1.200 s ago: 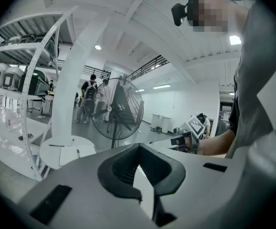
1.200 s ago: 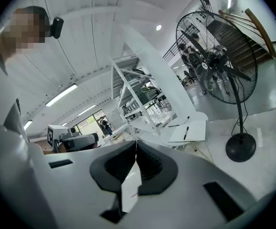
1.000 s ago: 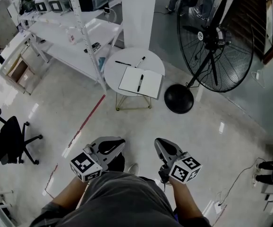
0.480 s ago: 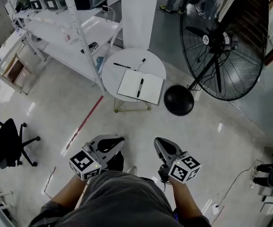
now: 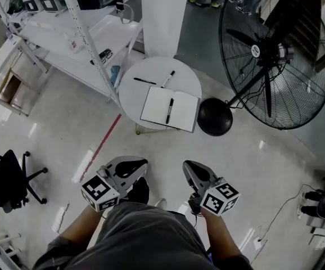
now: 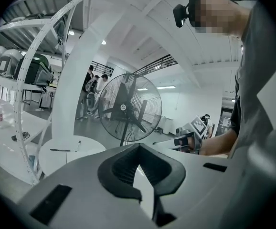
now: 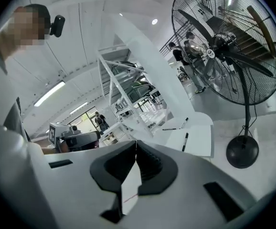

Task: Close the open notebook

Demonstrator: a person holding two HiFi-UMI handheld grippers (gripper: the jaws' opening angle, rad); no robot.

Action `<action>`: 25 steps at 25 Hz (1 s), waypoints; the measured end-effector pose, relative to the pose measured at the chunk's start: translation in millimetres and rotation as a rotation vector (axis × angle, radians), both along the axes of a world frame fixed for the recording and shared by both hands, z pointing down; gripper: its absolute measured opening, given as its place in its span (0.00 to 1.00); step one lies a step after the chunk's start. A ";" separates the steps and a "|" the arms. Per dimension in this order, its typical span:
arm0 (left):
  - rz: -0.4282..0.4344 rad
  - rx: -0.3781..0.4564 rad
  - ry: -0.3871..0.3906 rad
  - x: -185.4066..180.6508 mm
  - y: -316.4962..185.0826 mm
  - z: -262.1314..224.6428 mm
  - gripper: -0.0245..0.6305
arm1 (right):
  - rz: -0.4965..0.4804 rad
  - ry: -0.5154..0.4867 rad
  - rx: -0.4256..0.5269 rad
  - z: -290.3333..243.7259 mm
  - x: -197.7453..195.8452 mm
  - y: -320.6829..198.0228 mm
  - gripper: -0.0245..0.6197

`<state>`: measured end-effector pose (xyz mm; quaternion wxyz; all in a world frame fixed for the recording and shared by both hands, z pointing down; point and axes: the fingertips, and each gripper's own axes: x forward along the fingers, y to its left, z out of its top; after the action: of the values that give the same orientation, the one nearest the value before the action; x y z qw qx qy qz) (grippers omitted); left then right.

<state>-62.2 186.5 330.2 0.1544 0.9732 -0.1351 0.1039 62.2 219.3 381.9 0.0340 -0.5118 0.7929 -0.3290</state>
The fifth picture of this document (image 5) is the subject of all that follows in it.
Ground white notebook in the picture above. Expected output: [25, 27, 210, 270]
[139, 85, 201, 133]

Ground white marker with black cap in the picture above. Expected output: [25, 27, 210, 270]
[160, 70, 176, 89]

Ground thin black floor cable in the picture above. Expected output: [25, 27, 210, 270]
[255, 183, 322, 242]

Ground clear spray bottle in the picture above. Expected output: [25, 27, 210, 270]
[66, 33, 81, 53]

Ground person's right forearm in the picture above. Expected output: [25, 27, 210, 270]
[200, 209, 243, 262]

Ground black marker pen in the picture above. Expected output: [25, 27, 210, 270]
[165, 97, 175, 125]

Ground black glasses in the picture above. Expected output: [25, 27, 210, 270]
[90, 48, 114, 66]

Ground black office chair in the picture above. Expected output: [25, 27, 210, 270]
[0, 143, 49, 214]

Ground person's left forearm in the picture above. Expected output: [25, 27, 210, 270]
[57, 204, 107, 250]

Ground white square column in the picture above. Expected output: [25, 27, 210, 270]
[141, 0, 192, 59]

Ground person's grey shirt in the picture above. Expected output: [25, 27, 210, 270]
[32, 201, 254, 270]

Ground white open cabinet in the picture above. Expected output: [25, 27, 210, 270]
[0, 34, 51, 117]

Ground brown wooden staircase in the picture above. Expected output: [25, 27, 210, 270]
[263, 0, 325, 73]

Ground white cable with adapter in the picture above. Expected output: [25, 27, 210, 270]
[115, 1, 136, 25]

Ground thin black pen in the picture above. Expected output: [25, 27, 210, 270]
[133, 77, 157, 86]

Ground blue cloth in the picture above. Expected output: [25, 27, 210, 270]
[110, 64, 122, 86]

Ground large black floor fan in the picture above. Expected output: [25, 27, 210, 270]
[196, 0, 325, 137]

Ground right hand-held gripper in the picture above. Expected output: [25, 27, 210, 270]
[182, 160, 241, 217]

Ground round white table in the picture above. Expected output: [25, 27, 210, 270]
[118, 56, 203, 136]

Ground white metal shelf rack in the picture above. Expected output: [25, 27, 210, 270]
[0, 0, 144, 107]

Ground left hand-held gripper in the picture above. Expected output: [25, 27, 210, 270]
[80, 155, 149, 213]

